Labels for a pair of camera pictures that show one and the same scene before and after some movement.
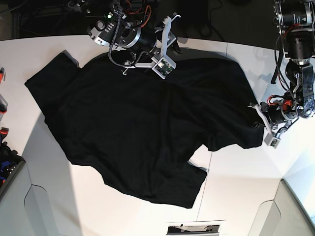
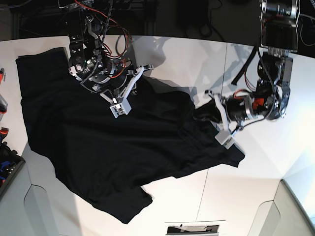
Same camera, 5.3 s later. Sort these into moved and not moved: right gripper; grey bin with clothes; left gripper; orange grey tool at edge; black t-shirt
Moved: right gripper; black t-shirt; left gripper
Not moved: grey bin with clothes; orange grey tool at edge
